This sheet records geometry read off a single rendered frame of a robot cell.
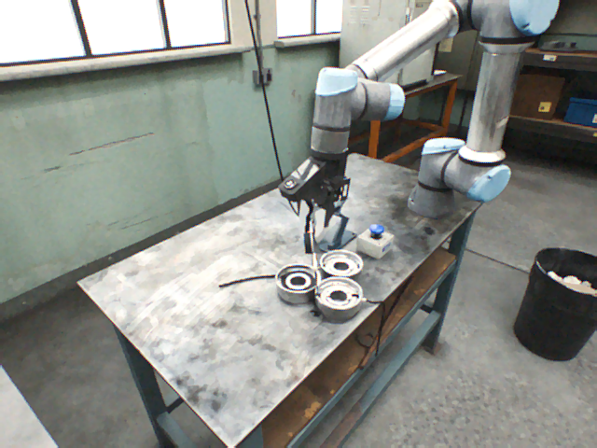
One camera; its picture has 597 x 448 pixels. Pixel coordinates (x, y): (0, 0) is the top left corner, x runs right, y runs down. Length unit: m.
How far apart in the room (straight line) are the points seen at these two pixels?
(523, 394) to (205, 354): 1.45
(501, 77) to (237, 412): 0.91
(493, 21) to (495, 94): 0.16
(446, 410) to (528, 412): 0.33
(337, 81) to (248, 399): 0.59
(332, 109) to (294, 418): 0.70
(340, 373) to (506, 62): 0.86
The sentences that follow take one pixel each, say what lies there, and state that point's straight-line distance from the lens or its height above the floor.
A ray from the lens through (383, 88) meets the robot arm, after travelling 0.81.
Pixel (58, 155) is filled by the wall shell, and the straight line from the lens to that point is 2.17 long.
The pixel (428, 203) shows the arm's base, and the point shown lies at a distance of 1.23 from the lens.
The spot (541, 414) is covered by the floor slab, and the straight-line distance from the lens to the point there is 1.89.
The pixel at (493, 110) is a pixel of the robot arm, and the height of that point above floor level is 1.16.
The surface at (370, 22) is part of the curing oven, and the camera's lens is 3.07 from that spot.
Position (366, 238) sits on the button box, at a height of 0.84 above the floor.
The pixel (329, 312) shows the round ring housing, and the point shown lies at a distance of 0.81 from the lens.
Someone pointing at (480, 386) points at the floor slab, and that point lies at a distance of 1.86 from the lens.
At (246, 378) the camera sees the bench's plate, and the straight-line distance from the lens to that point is 0.74.
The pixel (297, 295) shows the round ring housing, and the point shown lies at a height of 0.83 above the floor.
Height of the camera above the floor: 1.39
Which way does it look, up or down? 32 degrees down
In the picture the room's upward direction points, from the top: straight up
